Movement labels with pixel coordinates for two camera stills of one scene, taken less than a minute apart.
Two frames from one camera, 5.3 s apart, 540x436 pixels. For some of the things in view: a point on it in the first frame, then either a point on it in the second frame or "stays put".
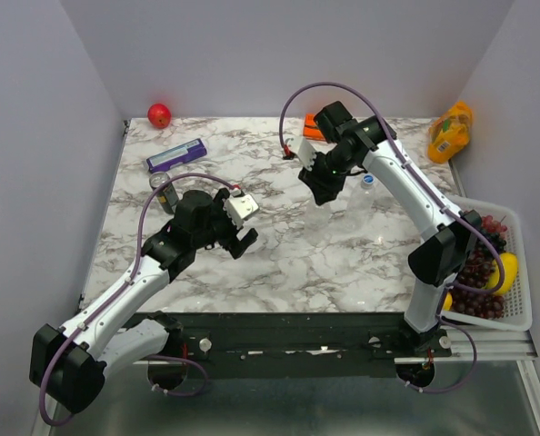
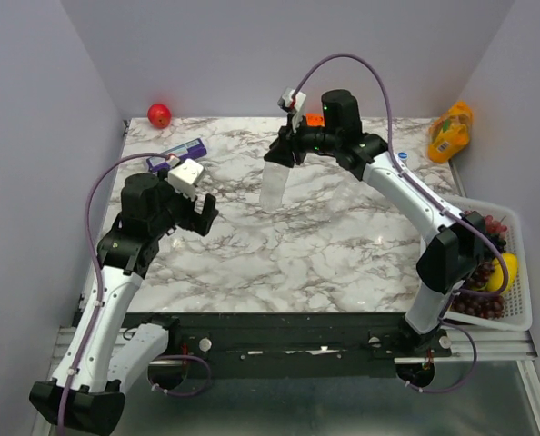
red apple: [159, 115] stays put
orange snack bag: [450, 133] stays put
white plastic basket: [516, 312] stays put
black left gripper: [218, 209] -> [202, 222]
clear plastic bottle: [318, 218] -> [273, 186]
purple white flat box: [185, 153] stays put
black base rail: [299, 345] stays put
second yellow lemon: [510, 263] stays put
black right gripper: [323, 192] -> [283, 147]
